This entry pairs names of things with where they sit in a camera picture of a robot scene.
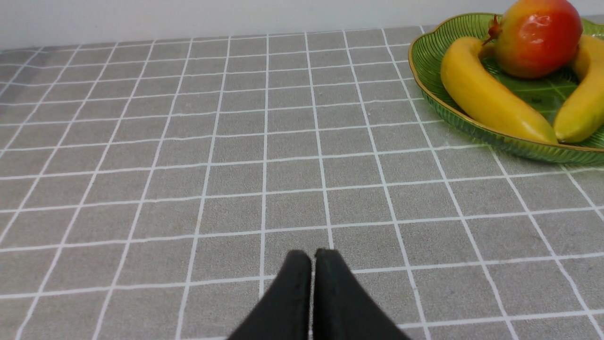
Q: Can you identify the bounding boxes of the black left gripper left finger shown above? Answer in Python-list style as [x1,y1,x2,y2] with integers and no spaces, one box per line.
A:
[228,250,311,340]

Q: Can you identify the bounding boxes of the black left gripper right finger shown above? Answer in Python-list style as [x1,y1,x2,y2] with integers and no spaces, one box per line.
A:
[312,249,409,340]

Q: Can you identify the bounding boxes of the grey checked tablecloth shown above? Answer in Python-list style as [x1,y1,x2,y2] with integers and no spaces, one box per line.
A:
[0,25,603,340]

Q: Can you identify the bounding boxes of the left yellow banana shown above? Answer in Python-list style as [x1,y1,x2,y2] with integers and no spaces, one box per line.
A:
[440,37,557,145]

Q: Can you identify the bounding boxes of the yellow banana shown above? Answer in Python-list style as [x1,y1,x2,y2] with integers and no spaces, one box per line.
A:
[553,34,604,144]
[440,37,557,145]

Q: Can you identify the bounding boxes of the green glass plate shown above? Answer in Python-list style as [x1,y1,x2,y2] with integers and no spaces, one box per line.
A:
[408,12,604,166]

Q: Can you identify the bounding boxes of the right yellow banana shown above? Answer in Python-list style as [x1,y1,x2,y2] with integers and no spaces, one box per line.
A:
[553,34,604,144]

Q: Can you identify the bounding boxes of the red pomegranate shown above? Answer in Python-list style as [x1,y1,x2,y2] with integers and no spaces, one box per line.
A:
[482,0,583,79]

